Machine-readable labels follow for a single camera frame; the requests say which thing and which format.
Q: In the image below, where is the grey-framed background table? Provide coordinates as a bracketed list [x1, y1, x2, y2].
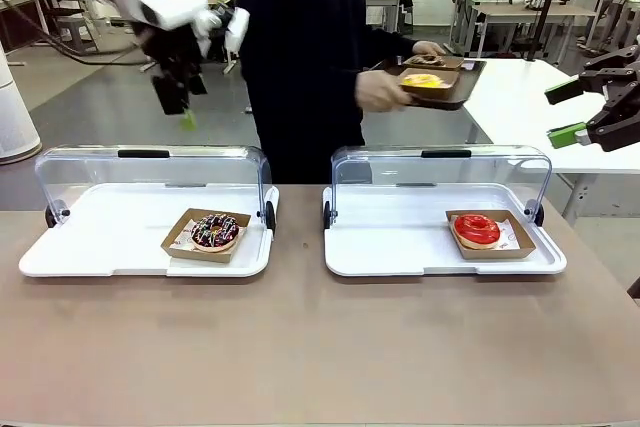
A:
[469, 1, 599, 59]

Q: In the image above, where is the white side table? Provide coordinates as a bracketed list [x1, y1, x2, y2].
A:
[462, 57, 640, 227]

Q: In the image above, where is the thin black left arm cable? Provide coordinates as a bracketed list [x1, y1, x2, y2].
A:
[0, 0, 151, 68]

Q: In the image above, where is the person's left forearm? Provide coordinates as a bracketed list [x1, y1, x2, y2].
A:
[364, 29, 419, 57]

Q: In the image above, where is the dark brown serving tray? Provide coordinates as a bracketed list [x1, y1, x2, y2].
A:
[369, 57, 489, 112]

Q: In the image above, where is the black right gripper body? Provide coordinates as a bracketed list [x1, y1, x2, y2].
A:
[602, 64, 640, 153]

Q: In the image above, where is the brown cardboard donut tray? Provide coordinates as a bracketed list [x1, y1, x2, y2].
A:
[445, 209, 537, 261]
[402, 54, 466, 71]
[160, 207, 252, 265]
[398, 68, 460, 101]

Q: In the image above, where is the white cylindrical air purifier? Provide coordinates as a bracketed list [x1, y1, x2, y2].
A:
[0, 39, 44, 164]

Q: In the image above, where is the white printed paper liner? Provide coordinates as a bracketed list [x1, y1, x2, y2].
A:
[448, 215, 522, 253]
[168, 219, 249, 252]

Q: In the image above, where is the person in navy sweater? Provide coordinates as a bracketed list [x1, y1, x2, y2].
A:
[232, 0, 369, 186]

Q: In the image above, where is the yellow sprinkled donut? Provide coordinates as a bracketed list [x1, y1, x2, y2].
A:
[402, 73, 444, 89]

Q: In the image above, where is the white display case base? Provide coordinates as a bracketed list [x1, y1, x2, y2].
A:
[322, 185, 569, 278]
[18, 182, 280, 279]

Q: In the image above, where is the red glazed donut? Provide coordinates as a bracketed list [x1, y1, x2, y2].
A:
[451, 213, 502, 251]

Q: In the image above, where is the clear display case lid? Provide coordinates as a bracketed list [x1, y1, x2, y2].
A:
[322, 145, 554, 229]
[33, 145, 277, 237]

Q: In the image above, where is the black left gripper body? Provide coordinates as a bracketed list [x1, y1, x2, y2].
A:
[133, 21, 206, 79]

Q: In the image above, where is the person's right hand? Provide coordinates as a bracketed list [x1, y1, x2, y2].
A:
[355, 69, 409, 113]

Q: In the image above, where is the person's left hand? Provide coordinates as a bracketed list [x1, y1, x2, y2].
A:
[412, 40, 445, 57]

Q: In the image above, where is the grey plastic stool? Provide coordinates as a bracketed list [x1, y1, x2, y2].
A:
[55, 16, 101, 56]

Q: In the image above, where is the chocolate donut with colourful sprinkles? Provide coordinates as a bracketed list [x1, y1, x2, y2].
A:
[189, 213, 241, 253]

